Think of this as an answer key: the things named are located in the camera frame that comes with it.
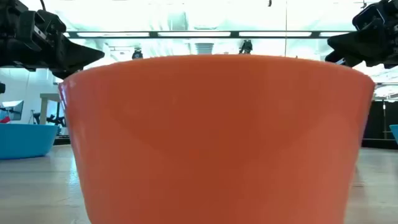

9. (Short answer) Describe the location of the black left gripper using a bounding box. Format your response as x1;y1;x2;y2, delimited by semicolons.
0;12;105;80

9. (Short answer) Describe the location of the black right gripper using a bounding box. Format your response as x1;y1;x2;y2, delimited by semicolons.
325;0;398;69

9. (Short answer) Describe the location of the orange plastic mini bowl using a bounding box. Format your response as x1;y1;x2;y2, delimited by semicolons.
58;54;376;224

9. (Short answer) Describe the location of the desktop monitor with lit screen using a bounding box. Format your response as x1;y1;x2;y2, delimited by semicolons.
0;100;25;122

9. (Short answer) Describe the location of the black room partition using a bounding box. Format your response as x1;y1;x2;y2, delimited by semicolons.
363;100;398;141

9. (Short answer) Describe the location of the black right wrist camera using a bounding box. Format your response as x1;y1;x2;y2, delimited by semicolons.
352;2;389;31

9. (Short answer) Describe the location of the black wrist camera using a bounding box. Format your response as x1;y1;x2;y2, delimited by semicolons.
36;9;68;35
352;2;389;31

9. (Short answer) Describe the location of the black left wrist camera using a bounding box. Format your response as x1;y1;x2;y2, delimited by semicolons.
36;9;68;35

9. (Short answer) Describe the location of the thin hanging cord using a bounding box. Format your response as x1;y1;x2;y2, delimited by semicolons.
284;0;288;57

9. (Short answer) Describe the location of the ribbed ceiling air duct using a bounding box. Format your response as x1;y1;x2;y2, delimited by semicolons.
194;42;215;55

